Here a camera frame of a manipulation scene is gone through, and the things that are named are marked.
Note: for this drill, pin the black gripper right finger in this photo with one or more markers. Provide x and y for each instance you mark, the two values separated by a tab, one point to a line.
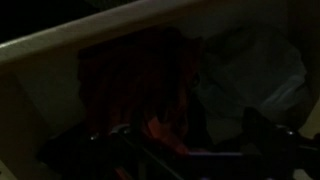
263	133

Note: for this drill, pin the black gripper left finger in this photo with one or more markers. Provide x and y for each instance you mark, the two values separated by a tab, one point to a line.
133	150

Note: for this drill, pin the orange cloth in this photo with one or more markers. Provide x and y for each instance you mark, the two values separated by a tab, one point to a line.
133	86

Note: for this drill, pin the light grey cloth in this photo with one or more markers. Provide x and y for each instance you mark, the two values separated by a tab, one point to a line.
253	76

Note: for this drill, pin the open wooden drawer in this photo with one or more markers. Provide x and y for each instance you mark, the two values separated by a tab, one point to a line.
40	66

